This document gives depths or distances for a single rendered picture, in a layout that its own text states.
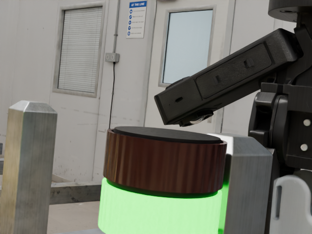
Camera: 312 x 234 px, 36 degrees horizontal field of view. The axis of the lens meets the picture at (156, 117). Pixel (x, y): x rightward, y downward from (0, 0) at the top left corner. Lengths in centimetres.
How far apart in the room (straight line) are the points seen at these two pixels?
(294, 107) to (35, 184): 26
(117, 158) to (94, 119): 479
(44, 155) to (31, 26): 590
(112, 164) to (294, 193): 15
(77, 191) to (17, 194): 39
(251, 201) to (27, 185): 25
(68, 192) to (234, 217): 60
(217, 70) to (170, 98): 4
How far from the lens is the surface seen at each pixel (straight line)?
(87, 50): 529
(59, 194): 83
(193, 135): 24
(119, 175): 22
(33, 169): 47
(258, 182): 27
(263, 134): 31
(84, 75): 529
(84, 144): 515
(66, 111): 547
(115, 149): 23
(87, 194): 86
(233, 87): 34
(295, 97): 32
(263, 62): 33
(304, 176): 37
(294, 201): 33
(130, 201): 22
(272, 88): 33
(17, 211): 47
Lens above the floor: 113
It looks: 3 degrees down
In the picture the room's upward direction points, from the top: 6 degrees clockwise
